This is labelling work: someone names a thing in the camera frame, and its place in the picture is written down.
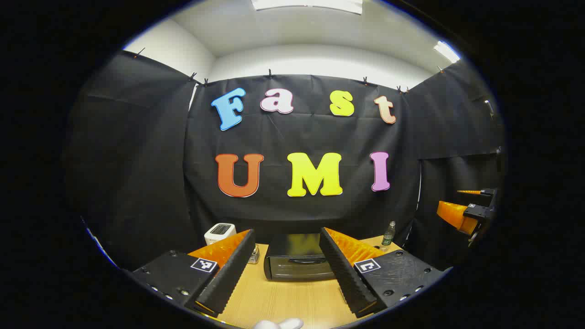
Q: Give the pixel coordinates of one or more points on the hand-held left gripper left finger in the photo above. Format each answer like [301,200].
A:
[228,278]

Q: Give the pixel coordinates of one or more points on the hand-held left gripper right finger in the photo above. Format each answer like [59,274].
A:
[347,278]

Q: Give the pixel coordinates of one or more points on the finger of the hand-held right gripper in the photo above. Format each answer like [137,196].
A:
[470,192]
[454,214]

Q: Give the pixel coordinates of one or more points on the black electric oven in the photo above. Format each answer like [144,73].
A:
[292,262]

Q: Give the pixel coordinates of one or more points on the small glass shaker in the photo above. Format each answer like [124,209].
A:
[254,256]

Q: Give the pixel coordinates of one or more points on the white toaster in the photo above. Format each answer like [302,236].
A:
[219,233]

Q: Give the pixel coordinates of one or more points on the clear plastic water bottle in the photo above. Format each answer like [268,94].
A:
[388,236]

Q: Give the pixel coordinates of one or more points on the black metal stand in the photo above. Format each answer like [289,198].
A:
[490,107]

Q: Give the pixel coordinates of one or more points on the ceiling light panel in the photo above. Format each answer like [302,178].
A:
[447,51]
[306,4]

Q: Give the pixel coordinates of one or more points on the black backdrop cloth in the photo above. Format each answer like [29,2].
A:
[297,132]

